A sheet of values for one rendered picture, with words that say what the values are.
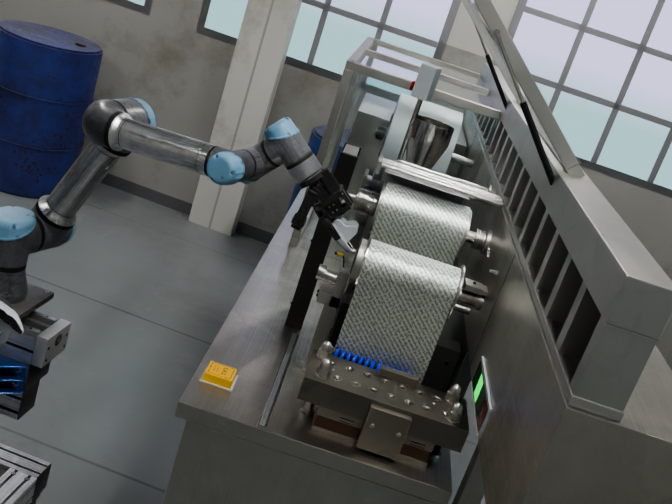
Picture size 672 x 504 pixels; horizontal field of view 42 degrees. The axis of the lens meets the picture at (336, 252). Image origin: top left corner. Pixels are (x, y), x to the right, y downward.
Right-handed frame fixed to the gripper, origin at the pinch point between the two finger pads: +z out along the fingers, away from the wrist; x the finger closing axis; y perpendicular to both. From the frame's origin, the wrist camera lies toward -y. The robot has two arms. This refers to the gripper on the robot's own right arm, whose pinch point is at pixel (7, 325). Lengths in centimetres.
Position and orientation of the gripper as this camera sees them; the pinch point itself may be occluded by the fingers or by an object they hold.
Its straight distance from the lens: 150.8
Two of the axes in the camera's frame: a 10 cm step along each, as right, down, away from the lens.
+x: -5.2, -0.3, -8.5
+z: 7.6, 4.3, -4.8
